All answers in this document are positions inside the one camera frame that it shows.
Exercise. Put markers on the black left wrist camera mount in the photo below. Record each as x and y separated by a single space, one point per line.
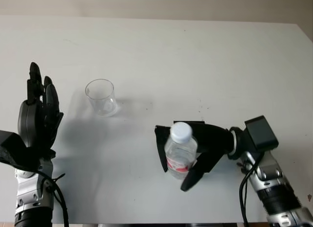
17 151

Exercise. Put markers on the clear water bottle white cap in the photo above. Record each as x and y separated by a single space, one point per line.
179 151

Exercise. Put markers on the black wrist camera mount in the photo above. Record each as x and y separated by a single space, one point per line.
17 151
261 134

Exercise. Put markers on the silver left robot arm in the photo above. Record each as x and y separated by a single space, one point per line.
29 192

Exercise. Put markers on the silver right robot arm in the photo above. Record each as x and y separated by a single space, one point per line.
271 183

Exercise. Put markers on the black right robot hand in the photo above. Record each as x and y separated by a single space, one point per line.
212 141

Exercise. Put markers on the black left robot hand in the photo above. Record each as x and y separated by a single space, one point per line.
31 119

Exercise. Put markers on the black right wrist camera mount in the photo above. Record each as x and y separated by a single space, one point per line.
261 134

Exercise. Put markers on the clear plastic cup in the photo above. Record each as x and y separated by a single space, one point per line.
101 99

